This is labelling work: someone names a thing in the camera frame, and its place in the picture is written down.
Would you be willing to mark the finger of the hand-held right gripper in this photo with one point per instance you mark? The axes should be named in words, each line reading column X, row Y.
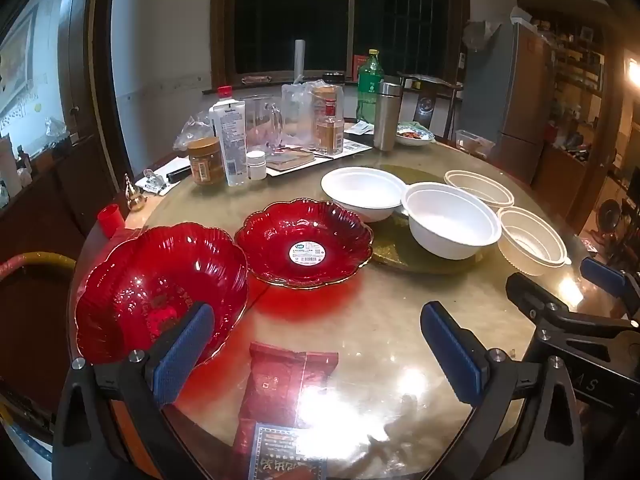
column 530, row 300
column 602, row 274

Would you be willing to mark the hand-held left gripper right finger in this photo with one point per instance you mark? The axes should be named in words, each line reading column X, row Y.
column 452, row 355

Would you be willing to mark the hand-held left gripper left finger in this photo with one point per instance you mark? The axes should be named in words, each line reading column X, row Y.
column 182, row 355

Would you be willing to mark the beige plastic bowl with tab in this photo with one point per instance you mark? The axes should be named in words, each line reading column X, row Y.
column 530, row 245

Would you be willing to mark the deep red scalloped plate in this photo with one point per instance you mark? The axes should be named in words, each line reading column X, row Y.
column 130, row 285

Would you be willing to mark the white foam bowl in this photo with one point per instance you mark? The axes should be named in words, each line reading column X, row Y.
column 360, row 190
column 450, row 225

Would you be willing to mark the beige ribbed plastic bowl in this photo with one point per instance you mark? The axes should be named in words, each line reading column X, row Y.
column 480, row 187

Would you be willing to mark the red scalloped plate white label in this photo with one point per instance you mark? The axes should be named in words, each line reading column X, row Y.
column 280, row 240

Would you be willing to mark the red snack packet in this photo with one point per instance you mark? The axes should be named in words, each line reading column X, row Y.
column 280, row 380

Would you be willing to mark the gold round table mat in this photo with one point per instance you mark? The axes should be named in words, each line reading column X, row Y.
column 395, row 255

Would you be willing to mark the small red cup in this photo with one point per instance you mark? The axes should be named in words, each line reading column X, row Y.
column 111, row 220

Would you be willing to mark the brass ornament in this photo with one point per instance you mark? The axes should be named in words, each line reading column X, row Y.
column 135, row 197

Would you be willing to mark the clear plastic food container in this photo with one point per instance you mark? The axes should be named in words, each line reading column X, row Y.
column 475, row 141

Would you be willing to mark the brown spread jar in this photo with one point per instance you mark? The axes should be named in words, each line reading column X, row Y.
column 206, row 162

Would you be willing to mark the patterned bowl with food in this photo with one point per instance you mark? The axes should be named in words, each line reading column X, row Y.
column 414, row 136

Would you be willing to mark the small white jar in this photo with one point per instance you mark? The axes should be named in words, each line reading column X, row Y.
column 256, row 166

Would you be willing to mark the wooden shelf cabinet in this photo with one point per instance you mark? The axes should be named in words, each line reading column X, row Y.
column 580, row 70

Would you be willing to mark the grey refrigerator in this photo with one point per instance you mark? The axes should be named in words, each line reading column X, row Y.
column 505, row 90

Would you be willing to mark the green cloth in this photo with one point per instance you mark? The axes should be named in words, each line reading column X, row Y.
column 415, row 124

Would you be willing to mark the white bottle red cap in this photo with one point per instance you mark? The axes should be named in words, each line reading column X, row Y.
column 231, row 140

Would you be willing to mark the dark wooden chair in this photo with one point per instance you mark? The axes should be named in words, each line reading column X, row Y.
column 425, row 105

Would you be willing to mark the crumpled clear plastic bag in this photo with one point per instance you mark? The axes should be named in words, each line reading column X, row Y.
column 192, row 130

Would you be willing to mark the white paper tray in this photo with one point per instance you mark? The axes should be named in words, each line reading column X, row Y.
column 350, row 149

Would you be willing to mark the steel thermos flask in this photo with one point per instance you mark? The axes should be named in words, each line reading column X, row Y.
column 386, row 117

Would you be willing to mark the white paper sachet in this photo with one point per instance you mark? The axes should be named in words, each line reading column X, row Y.
column 362, row 128

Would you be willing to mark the clear glass mug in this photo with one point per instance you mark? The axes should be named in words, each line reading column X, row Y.
column 262, row 125

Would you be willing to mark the green plastic bottle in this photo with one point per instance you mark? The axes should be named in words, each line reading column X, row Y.
column 369, row 85

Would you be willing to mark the red box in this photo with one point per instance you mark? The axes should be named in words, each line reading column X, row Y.
column 361, row 66

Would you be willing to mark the black lidded jar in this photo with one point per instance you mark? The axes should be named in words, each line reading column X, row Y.
column 332, row 78

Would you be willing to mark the plastic wrap roll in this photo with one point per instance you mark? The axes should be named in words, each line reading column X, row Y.
column 300, row 60

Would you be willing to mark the dark wooden framed window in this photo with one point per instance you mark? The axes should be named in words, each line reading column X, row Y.
column 350, row 10

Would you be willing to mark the framed wall picture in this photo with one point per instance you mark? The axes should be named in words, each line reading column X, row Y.
column 17, row 55

